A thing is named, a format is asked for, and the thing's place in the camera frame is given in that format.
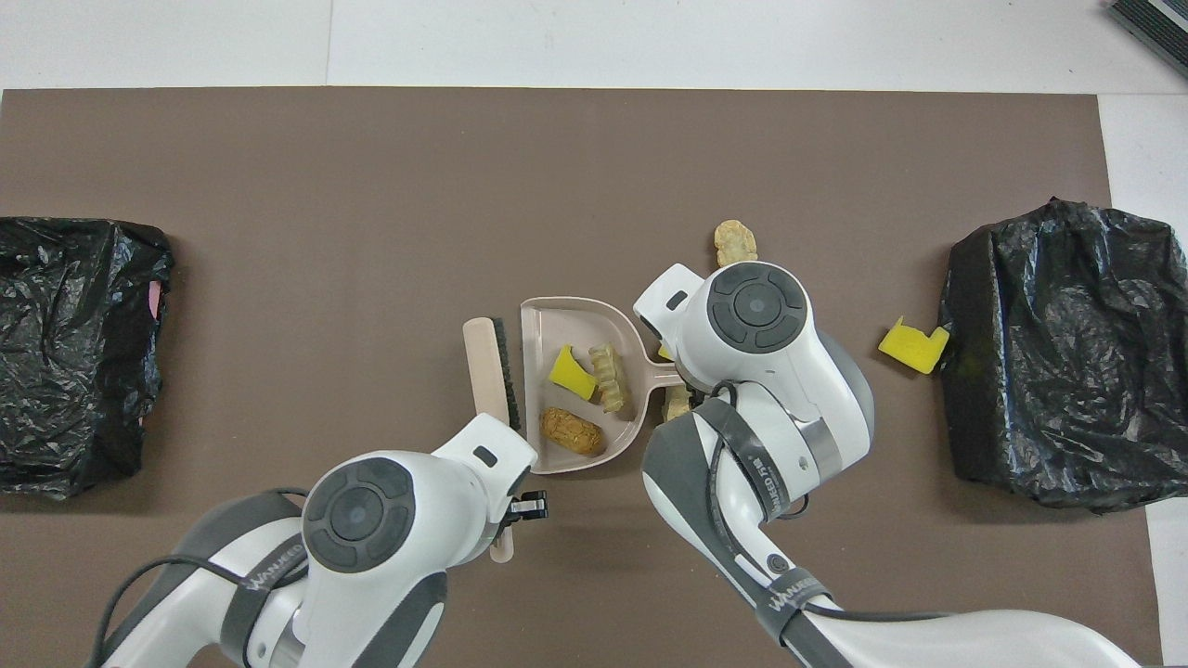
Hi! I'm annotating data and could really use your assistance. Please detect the brown cork piece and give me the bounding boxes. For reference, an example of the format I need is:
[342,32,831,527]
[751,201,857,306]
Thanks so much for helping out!
[540,406,607,457]

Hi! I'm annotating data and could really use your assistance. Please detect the small curved yellow sponge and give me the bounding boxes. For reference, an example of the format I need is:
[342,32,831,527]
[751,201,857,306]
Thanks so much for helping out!
[548,344,600,402]

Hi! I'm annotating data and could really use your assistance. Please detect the beige hand brush black bristles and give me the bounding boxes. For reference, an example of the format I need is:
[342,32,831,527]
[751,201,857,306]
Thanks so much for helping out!
[462,316,523,565]

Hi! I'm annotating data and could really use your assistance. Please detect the grey-beige foam rock chunk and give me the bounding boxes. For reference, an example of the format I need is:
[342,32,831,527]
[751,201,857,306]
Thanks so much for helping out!
[588,342,634,414]

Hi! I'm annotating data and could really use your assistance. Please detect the beige plastic dustpan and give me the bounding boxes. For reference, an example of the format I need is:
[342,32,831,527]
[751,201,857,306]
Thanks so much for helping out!
[520,296,692,476]

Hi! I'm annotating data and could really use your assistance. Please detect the rounded beige foam chunk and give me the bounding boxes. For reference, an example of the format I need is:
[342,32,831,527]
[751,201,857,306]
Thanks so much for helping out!
[713,219,758,270]

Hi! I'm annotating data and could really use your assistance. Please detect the L-shaped yellow sponge piece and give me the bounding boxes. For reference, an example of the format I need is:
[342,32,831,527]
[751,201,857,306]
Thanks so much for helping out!
[878,315,951,376]

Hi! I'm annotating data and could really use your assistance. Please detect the black bag bin pink spot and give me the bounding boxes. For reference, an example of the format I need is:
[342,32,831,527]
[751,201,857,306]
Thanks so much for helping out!
[0,216,175,502]

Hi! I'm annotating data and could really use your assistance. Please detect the black bag lined bin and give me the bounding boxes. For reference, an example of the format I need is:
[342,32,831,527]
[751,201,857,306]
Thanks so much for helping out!
[937,197,1188,513]

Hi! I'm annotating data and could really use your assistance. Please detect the large brown table mat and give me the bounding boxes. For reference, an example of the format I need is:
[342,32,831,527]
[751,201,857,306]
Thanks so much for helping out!
[0,87,1163,668]

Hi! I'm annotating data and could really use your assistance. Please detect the dark ribbed vent panel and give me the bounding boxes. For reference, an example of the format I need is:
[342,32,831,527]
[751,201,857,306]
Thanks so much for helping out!
[1106,0,1188,77]

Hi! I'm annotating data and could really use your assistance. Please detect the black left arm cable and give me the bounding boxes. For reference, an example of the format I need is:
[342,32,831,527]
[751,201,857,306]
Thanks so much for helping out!
[93,487,312,668]

